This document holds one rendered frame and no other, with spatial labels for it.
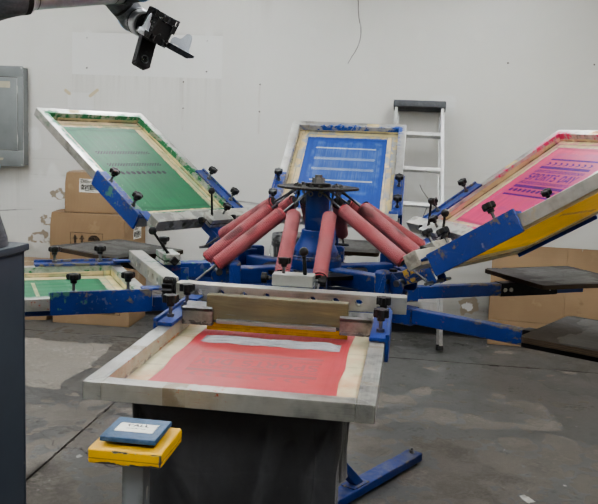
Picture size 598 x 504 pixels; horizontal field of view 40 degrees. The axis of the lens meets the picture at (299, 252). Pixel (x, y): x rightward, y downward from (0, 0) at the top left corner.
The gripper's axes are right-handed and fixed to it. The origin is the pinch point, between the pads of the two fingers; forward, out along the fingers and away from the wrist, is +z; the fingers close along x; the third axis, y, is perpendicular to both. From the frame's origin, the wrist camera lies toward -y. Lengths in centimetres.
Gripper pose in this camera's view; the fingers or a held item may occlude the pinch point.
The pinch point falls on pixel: (168, 46)
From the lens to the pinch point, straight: 217.6
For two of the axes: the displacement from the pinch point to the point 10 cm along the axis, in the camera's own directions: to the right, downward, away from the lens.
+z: 4.8, 4.0, -7.8
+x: 7.4, 3.0, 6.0
